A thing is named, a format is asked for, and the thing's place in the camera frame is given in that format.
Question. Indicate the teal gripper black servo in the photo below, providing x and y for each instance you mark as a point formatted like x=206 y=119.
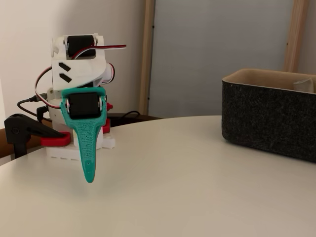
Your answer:
x=78 y=105

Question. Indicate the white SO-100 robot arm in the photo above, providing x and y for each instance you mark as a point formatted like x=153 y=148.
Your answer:
x=81 y=71

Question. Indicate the dark grey felt basket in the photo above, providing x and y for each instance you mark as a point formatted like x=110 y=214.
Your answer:
x=259 y=118

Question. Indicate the black clamp with red pad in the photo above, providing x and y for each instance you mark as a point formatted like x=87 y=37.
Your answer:
x=106 y=127
x=17 y=128

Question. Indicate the black barrel power plug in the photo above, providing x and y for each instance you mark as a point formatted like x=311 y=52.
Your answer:
x=42 y=113

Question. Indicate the grey shelf back panel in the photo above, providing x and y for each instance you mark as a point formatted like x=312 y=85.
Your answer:
x=209 y=49

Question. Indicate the light wooden shelf post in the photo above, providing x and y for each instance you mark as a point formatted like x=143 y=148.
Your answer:
x=295 y=37
x=147 y=61

